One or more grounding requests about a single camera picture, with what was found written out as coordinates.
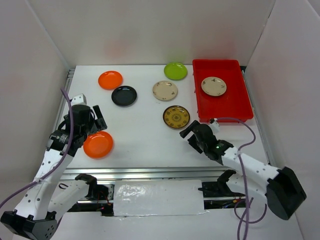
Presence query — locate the yellow black patterned plate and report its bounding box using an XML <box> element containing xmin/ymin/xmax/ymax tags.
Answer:
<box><xmin>162</xmin><ymin>105</ymin><xmax>191</xmax><ymax>130</ymax></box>

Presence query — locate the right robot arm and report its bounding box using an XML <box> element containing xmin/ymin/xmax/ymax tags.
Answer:
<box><xmin>179</xmin><ymin>120</ymin><xmax>307</xmax><ymax>220</ymax></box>

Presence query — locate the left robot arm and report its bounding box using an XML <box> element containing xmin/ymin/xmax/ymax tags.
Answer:
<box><xmin>0</xmin><ymin>104</ymin><xmax>109</xmax><ymax>240</ymax></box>

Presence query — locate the red plastic bin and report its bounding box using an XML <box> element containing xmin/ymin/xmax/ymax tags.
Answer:
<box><xmin>192</xmin><ymin>59</ymin><xmax>254</xmax><ymax>123</ymax></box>

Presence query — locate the orange plate near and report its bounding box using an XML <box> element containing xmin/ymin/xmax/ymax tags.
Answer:
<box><xmin>83</xmin><ymin>131</ymin><xmax>114</xmax><ymax>159</ymax></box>

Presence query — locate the orange plate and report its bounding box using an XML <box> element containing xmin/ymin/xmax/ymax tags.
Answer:
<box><xmin>98</xmin><ymin>70</ymin><xmax>123</xmax><ymax>90</ymax></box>
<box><xmin>83</xmin><ymin>131</ymin><xmax>114</xmax><ymax>159</ymax></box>

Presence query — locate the orange plate far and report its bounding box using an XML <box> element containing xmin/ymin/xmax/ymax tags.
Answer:
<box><xmin>98</xmin><ymin>70</ymin><xmax>123</xmax><ymax>90</ymax></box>

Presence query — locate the cream plate with motifs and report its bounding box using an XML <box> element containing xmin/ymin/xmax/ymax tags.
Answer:
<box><xmin>152</xmin><ymin>80</ymin><xmax>178</xmax><ymax>102</ymax></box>

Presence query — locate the lime green plate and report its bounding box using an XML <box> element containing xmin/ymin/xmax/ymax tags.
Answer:
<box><xmin>163</xmin><ymin>62</ymin><xmax>188</xmax><ymax>81</ymax></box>

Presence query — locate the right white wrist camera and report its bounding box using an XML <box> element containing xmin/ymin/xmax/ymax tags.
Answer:
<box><xmin>208</xmin><ymin>118</ymin><xmax>220</xmax><ymax>135</ymax></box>

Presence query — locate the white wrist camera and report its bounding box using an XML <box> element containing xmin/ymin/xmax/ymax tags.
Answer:
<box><xmin>70</xmin><ymin>93</ymin><xmax>87</xmax><ymax>106</ymax></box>
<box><xmin>208</xmin><ymin>118</ymin><xmax>220</xmax><ymax>135</ymax></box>

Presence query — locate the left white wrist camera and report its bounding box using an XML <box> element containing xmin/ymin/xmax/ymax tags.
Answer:
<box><xmin>70</xmin><ymin>93</ymin><xmax>87</xmax><ymax>106</ymax></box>

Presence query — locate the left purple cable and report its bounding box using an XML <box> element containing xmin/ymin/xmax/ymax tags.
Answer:
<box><xmin>0</xmin><ymin>87</ymin><xmax>75</xmax><ymax>210</ymax></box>

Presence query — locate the purple cable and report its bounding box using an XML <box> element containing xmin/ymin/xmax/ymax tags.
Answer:
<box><xmin>0</xmin><ymin>87</ymin><xmax>75</xmax><ymax>210</ymax></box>
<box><xmin>217</xmin><ymin>117</ymin><xmax>268</xmax><ymax>240</ymax></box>

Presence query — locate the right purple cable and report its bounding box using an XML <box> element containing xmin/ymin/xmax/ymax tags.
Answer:
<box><xmin>217</xmin><ymin>117</ymin><xmax>268</xmax><ymax>240</ymax></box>

